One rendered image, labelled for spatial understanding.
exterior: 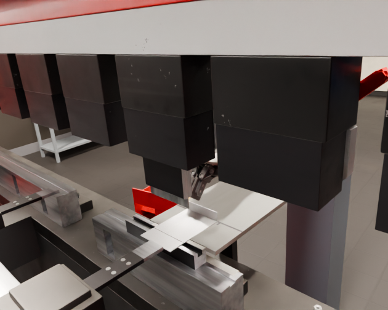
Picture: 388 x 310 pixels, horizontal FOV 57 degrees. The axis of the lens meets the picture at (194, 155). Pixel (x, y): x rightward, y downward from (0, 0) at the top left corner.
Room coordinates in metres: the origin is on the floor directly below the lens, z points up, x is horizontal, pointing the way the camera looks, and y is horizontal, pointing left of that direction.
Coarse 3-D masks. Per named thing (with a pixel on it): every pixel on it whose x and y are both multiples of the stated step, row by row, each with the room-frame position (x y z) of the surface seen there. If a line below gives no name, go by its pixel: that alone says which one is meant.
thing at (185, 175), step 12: (144, 168) 0.60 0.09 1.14; (156, 168) 0.58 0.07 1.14; (168, 168) 0.56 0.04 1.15; (156, 180) 0.58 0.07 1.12; (168, 180) 0.56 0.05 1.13; (180, 180) 0.54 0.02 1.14; (156, 192) 0.60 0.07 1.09; (168, 192) 0.56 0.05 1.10; (180, 192) 0.54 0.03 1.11; (180, 204) 0.55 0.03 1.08
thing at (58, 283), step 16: (128, 256) 0.52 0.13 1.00; (144, 256) 0.52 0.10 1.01; (48, 272) 0.45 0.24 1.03; (64, 272) 0.45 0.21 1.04; (96, 272) 0.49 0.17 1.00; (112, 272) 0.48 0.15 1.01; (16, 288) 0.42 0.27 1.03; (32, 288) 0.42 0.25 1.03; (48, 288) 0.42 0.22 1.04; (64, 288) 0.42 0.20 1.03; (80, 288) 0.41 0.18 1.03; (96, 288) 0.45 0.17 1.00; (0, 304) 0.41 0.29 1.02; (16, 304) 0.40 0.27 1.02; (32, 304) 0.39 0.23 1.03; (48, 304) 0.39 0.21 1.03; (64, 304) 0.38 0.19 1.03; (80, 304) 0.39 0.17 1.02; (96, 304) 0.40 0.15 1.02
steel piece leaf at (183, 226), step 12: (192, 204) 0.67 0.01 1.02; (180, 216) 0.65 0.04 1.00; (192, 216) 0.65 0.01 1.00; (204, 216) 0.65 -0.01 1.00; (216, 216) 0.62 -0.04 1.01; (156, 228) 0.61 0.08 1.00; (168, 228) 0.61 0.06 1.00; (180, 228) 0.61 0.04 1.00; (192, 228) 0.60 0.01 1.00; (204, 228) 0.60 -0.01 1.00; (180, 240) 0.56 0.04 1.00
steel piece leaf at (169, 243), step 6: (144, 234) 0.59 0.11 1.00; (150, 234) 0.59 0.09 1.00; (156, 234) 0.59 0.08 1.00; (162, 234) 0.59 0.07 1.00; (156, 240) 0.57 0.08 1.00; (162, 240) 0.57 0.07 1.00; (168, 240) 0.57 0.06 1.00; (174, 240) 0.57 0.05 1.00; (168, 246) 0.55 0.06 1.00; (174, 246) 0.55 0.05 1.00
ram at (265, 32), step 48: (0, 0) 0.87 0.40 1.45; (48, 0) 0.71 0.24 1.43; (96, 0) 0.60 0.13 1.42; (144, 0) 0.52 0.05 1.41; (192, 0) 0.46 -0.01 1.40; (240, 0) 0.41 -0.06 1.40; (288, 0) 0.37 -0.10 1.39; (336, 0) 0.34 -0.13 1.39; (384, 0) 0.31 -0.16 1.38; (0, 48) 0.93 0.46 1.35; (48, 48) 0.74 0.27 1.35; (96, 48) 0.62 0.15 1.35; (144, 48) 0.53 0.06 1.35; (192, 48) 0.46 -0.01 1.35; (240, 48) 0.41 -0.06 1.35; (288, 48) 0.37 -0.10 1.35; (336, 48) 0.33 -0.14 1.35; (384, 48) 0.31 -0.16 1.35
